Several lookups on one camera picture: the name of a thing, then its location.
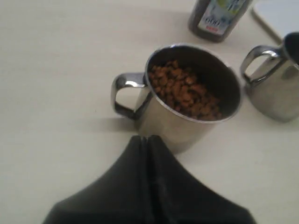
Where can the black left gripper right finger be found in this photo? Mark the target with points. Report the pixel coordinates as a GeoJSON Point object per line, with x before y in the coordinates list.
{"type": "Point", "coordinates": [179, 198]}

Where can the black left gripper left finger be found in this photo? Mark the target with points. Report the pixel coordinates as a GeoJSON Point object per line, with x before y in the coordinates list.
{"type": "Point", "coordinates": [120, 196]}

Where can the steel mug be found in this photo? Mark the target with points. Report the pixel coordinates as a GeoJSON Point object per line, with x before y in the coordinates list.
{"type": "Point", "coordinates": [182, 94]}
{"type": "Point", "coordinates": [272, 78]}

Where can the clear plastic container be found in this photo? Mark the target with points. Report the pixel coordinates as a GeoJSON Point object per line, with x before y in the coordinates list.
{"type": "Point", "coordinates": [214, 20]}

